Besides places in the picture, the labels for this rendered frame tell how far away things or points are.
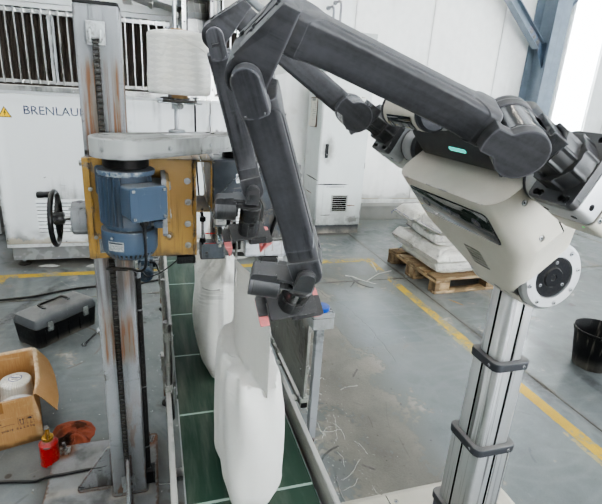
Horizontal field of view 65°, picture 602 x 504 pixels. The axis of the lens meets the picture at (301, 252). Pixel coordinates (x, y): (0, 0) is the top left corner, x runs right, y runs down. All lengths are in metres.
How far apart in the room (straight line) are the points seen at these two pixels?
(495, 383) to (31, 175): 3.83
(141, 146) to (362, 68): 0.78
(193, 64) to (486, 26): 5.80
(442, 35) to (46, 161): 4.64
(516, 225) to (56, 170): 3.84
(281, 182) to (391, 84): 0.22
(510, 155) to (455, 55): 5.93
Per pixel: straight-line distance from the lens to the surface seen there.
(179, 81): 1.30
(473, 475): 1.48
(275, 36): 0.61
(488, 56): 6.90
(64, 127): 4.29
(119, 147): 1.29
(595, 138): 0.84
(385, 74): 0.65
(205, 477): 1.69
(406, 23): 6.29
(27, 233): 4.53
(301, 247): 0.81
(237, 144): 1.23
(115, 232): 1.37
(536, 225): 0.98
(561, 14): 7.09
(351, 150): 5.38
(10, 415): 2.48
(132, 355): 1.81
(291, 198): 0.75
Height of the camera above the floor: 1.56
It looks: 19 degrees down
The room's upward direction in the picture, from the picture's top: 4 degrees clockwise
